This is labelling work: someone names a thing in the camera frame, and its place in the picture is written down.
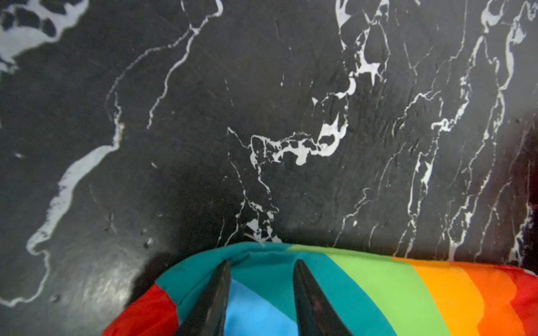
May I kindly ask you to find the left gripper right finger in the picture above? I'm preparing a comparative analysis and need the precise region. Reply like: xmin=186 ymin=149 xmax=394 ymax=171
xmin=293 ymin=260 xmax=352 ymax=336

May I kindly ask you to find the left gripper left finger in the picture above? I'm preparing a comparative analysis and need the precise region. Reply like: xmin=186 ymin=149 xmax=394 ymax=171
xmin=175 ymin=260 xmax=231 ymax=336

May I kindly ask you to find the rainbow hooded kids jacket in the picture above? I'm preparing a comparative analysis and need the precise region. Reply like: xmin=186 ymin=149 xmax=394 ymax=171
xmin=105 ymin=242 xmax=537 ymax=335

